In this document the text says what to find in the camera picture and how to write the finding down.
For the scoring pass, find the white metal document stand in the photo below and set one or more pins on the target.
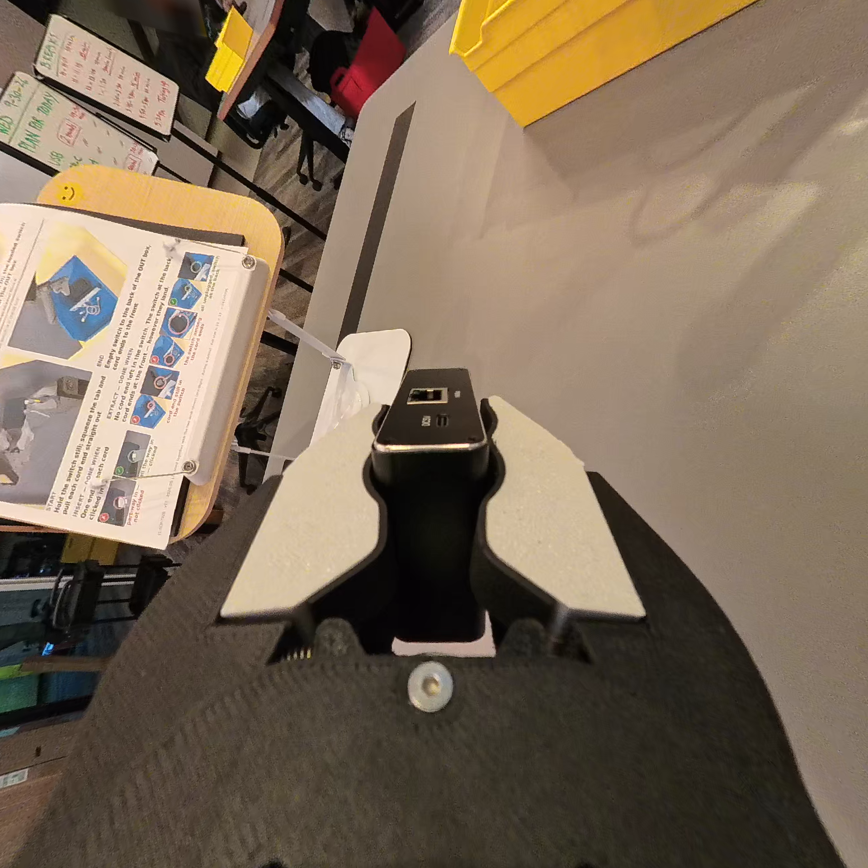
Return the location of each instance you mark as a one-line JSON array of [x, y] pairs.
[[369, 359]]

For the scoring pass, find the whiteboard with green writing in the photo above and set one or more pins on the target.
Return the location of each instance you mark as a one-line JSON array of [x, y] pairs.
[[74, 132]]

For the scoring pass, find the small yellow parts bin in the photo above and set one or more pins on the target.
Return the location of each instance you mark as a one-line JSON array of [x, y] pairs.
[[227, 61]]

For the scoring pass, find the brown background work table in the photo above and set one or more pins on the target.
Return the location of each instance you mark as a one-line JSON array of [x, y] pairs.
[[264, 44]]

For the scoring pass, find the whiteboard with red writing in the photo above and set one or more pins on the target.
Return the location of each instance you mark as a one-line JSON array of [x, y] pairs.
[[108, 74]]

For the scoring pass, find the red storage bag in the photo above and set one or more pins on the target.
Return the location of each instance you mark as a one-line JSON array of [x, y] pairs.
[[369, 74]]

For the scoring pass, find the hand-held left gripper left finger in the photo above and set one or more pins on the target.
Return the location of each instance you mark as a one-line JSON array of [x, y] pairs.
[[305, 536]]

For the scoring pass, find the black ethernet splitter box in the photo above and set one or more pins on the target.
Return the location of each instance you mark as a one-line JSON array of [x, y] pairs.
[[430, 529]]

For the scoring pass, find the large yellow plastic bin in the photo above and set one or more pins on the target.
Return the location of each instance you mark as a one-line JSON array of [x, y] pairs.
[[576, 54]]

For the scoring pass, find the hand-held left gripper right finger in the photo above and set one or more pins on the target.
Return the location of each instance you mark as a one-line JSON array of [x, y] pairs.
[[556, 536]]

